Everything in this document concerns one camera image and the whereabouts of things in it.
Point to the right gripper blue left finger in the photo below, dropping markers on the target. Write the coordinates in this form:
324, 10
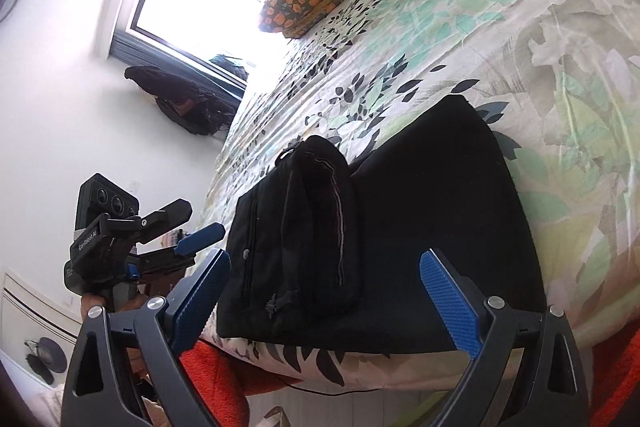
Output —
193, 299

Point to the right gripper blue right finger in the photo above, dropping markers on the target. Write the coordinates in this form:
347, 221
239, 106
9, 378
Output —
459, 303

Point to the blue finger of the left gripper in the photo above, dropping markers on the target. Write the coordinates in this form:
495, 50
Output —
195, 242

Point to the black pants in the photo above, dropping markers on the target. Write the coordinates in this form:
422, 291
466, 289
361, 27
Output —
325, 253

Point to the orange fluffy rug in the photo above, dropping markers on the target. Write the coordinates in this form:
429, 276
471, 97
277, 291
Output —
224, 383

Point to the white drawer cabinet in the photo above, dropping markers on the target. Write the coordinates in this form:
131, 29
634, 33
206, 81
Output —
36, 334

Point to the floral bed cover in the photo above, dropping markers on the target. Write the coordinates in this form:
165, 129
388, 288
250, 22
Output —
503, 133

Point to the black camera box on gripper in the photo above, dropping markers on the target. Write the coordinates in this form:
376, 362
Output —
99, 195

